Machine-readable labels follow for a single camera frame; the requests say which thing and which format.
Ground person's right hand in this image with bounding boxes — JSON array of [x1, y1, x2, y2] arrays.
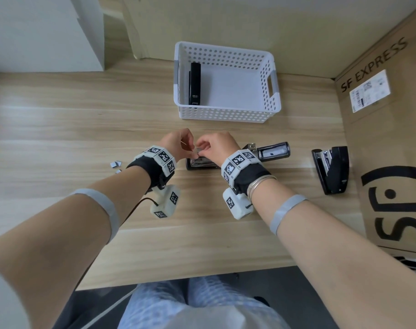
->
[[194, 131, 242, 165]]

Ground person's left hand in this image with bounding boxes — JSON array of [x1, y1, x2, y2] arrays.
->
[[160, 128, 195, 165]]

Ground person's right forearm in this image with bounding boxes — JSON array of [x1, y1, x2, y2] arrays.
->
[[250, 177, 416, 329]]

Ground person's left forearm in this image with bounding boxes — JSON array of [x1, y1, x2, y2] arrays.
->
[[0, 164, 152, 329]]

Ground left wrist marker band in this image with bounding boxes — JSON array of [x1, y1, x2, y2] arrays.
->
[[126, 145, 177, 189]]

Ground wrist marker band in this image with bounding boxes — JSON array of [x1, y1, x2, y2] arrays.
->
[[126, 145, 177, 189], [221, 149, 279, 196]]

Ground right wrist marker band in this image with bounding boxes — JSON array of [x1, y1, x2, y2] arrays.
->
[[221, 149, 279, 196]]

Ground slim black stapler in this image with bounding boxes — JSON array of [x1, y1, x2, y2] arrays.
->
[[189, 62, 202, 107]]

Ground white perforated plastic basket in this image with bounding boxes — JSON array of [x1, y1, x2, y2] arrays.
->
[[174, 41, 282, 124]]

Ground open black silver stapler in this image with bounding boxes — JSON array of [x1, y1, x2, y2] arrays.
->
[[186, 142, 292, 171]]

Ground black stapler with chrome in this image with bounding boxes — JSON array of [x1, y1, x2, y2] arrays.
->
[[311, 146, 350, 196]]

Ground beige cardboard back panel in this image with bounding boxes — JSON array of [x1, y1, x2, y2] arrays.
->
[[120, 0, 416, 80]]

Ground person's light patterned trousers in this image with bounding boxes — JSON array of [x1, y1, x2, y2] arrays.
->
[[118, 275, 291, 329]]

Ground white shipping label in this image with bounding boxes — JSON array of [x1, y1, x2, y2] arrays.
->
[[350, 69, 391, 114]]

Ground white cabinet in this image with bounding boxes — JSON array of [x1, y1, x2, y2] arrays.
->
[[0, 0, 105, 73]]

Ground brown cardboard box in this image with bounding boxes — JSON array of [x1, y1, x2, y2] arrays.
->
[[334, 3, 416, 261]]

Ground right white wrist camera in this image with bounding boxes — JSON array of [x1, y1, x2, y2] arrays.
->
[[222, 188, 255, 220]]

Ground silver bracelet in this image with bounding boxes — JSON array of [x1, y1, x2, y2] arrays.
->
[[247, 174, 278, 200]]

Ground black cable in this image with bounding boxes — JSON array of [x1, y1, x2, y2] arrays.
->
[[76, 198, 158, 292]]

